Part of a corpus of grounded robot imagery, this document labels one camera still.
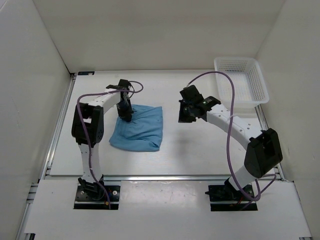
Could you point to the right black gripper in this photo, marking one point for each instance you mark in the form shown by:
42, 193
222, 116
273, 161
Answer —
183, 119

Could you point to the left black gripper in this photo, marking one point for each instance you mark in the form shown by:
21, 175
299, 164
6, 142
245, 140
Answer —
126, 115

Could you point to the light blue shorts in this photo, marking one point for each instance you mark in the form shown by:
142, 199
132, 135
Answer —
144, 133

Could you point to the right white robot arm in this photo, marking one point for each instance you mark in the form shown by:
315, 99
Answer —
243, 133

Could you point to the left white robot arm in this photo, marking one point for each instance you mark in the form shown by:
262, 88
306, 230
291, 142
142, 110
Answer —
88, 129

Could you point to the blue label sticker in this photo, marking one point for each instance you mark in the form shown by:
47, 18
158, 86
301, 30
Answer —
85, 73

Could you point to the white plastic mesh basket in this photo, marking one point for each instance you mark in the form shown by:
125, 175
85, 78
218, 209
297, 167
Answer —
246, 75

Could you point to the aluminium front rail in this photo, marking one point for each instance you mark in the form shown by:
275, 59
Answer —
166, 178

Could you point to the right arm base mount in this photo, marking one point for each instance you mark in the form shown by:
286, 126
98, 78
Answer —
223, 200

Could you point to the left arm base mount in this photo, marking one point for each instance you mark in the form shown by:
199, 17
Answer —
90, 196

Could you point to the aluminium left rail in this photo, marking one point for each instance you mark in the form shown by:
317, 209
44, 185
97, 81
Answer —
58, 127

